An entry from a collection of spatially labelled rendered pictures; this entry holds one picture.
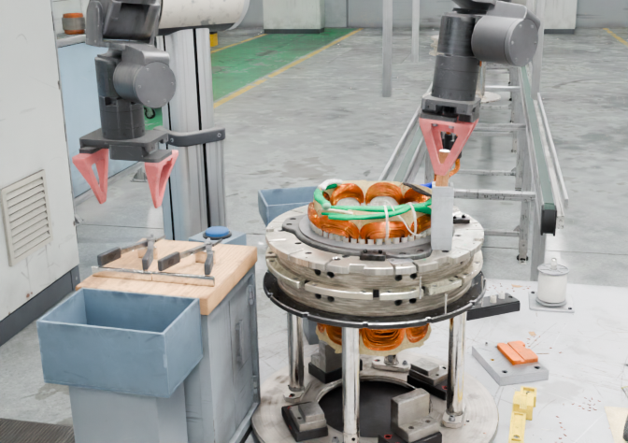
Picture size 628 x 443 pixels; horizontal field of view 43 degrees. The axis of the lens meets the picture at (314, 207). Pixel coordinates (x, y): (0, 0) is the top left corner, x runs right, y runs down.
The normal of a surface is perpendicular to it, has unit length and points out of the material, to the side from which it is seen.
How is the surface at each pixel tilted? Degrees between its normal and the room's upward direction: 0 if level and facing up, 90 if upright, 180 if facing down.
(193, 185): 90
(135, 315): 90
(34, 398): 0
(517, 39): 92
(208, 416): 90
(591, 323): 0
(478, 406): 0
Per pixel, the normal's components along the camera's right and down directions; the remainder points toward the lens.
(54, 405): -0.02, -0.96
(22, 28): 0.98, 0.04
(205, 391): -0.26, 0.29
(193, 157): 0.65, 0.22
